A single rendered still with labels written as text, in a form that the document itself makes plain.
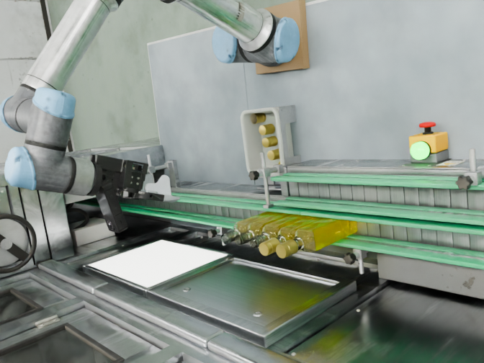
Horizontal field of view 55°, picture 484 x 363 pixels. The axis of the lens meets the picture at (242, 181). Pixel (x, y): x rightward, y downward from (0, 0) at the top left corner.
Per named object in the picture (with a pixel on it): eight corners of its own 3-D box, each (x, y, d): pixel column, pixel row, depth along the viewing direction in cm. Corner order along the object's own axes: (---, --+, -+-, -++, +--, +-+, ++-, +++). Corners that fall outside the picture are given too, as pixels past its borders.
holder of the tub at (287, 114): (267, 184, 169) (252, 189, 164) (258, 109, 165) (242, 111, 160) (304, 186, 157) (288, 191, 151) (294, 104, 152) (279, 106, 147)
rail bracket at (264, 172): (280, 202, 147) (252, 211, 139) (274, 148, 144) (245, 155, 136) (287, 202, 145) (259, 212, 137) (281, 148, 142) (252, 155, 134)
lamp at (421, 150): (414, 158, 118) (408, 160, 116) (413, 141, 117) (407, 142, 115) (431, 158, 115) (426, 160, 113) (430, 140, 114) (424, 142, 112)
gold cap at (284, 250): (286, 248, 116) (274, 253, 113) (289, 236, 114) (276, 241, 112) (297, 256, 114) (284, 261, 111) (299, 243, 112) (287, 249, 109)
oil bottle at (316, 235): (341, 230, 132) (292, 253, 118) (339, 210, 131) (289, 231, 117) (358, 231, 128) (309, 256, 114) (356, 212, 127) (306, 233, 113)
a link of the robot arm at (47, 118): (21, 83, 91) (10, 139, 92) (45, 86, 84) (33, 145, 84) (60, 94, 97) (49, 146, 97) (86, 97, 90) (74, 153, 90)
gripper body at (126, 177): (152, 164, 102) (101, 154, 94) (145, 203, 101) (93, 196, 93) (134, 163, 107) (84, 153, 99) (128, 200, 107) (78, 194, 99)
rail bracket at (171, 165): (185, 186, 201) (140, 198, 187) (179, 148, 199) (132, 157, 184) (191, 186, 198) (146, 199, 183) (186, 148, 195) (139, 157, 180)
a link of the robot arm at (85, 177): (73, 195, 90) (56, 192, 96) (94, 197, 93) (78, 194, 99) (78, 156, 91) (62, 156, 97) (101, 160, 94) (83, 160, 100)
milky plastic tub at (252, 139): (264, 171, 168) (247, 175, 163) (256, 108, 165) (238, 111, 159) (301, 171, 155) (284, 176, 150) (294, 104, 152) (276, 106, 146)
